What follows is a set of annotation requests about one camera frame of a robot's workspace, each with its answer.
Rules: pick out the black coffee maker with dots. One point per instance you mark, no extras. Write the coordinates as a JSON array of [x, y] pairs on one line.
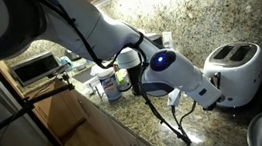
[[135, 79]]

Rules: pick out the white two-slot toaster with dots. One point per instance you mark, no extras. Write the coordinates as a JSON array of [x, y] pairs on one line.
[[242, 72]]

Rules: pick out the wooden base cabinet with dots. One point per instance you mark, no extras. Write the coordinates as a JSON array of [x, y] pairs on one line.
[[111, 132]]

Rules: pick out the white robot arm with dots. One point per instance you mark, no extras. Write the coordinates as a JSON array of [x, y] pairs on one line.
[[184, 73]]

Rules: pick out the white wall outlet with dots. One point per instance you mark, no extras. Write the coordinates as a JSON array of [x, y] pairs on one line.
[[167, 39]]

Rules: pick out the silver metal pot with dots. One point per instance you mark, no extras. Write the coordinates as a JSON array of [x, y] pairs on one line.
[[72, 55]]

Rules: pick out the teal plastic item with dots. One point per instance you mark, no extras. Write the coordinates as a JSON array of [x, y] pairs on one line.
[[66, 62]]

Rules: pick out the white disinfecting wipes canister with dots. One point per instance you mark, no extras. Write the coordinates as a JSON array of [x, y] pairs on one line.
[[108, 82]]

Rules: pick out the small green white container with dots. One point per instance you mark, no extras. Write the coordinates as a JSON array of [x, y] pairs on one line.
[[124, 80]]

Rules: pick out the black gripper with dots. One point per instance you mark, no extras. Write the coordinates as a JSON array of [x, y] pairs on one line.
[[213, 81]]

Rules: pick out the black camera tripod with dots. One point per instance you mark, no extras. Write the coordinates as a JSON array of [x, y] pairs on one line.
[[24, 106]]

